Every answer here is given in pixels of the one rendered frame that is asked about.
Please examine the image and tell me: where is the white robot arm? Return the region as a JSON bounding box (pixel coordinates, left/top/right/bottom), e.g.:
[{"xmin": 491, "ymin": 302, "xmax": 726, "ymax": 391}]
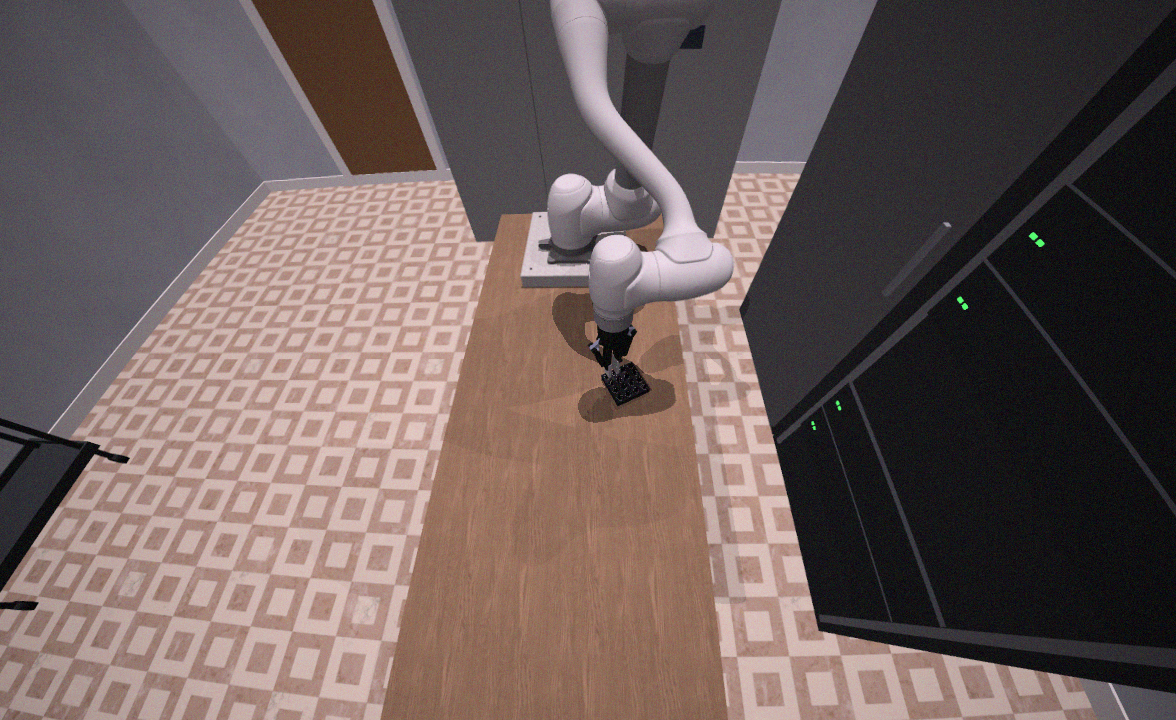
[{"xmin": 537, "ymin": 0, "xmax": 734, "ymax": 333}]

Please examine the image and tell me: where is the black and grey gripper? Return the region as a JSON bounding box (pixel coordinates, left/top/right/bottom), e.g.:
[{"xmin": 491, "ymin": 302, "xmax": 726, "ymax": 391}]
[{"xmin": 588, "ymin": 325, "xmax": 637, "ymax": 378}]

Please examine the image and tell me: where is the black knob box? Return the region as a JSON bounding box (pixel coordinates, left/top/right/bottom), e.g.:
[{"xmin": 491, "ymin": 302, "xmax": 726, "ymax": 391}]
[{"xmin": 601, "ymin": 362, "xmax": 650, "ymax": 406}]

